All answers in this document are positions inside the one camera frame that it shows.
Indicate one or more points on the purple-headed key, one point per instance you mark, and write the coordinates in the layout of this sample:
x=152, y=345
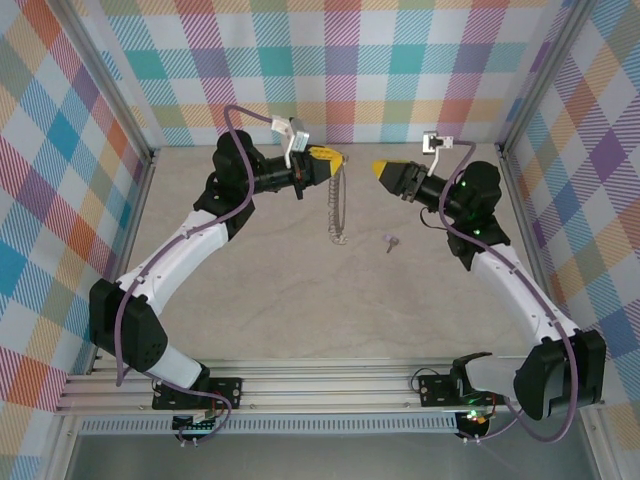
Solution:
x=391, y=242

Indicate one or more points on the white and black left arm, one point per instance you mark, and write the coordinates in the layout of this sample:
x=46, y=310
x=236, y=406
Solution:
x=195, y=245

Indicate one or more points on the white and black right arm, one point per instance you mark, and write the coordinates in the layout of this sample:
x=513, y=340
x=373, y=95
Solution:
x=520, y=295

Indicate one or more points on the green circuit board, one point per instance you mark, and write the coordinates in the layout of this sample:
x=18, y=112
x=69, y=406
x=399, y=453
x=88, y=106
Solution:
x=195, y=425
x=475, y=417

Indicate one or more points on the grey metal bottom panel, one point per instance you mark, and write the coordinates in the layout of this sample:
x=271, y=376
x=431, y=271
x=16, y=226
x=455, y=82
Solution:
x=325, y=457

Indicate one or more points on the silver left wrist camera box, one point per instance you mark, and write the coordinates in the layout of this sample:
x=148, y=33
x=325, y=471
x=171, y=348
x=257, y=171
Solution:
x=299, y=136

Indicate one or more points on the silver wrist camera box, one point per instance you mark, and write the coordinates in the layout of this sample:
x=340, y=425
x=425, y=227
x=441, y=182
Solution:
x=299, y=136
x=432, y=144

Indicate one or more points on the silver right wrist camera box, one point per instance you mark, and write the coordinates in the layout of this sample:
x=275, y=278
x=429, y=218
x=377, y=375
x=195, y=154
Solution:
x=432, y=144

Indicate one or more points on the aluminium side rail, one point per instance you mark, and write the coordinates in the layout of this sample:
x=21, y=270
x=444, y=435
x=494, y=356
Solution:
x=530, y=225
x=134, y=210

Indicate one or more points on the aluminium corner post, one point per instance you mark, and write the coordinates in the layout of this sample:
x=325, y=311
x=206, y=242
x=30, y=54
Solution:
x=111, y=85
x=547, y=75

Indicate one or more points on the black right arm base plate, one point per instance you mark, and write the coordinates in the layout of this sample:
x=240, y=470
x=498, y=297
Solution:
x=435, y=390

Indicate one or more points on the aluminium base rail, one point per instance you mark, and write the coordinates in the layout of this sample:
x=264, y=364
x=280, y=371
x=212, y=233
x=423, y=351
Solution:
x=325, y=385

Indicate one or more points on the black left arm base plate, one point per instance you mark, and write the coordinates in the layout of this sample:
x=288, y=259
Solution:
x=227, y=392

